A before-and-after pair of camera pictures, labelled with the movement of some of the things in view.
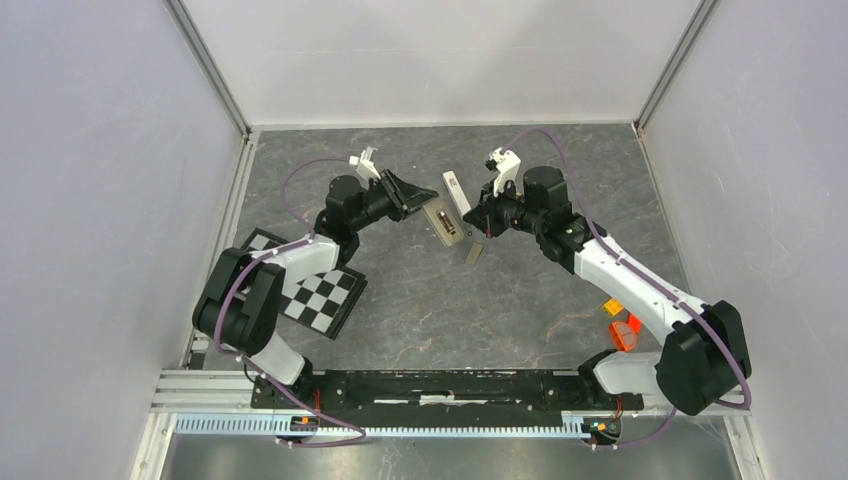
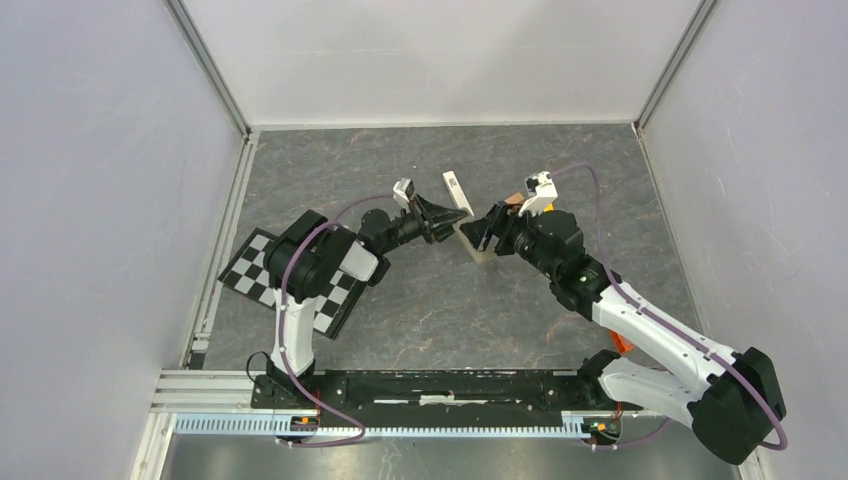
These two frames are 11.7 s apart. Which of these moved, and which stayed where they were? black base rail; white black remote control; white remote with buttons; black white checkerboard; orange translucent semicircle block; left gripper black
Moved: left gripper black; white remote with buttons
Stayed: black base rail; orange translucent semicircle block; black white checkerboard; white black remote control
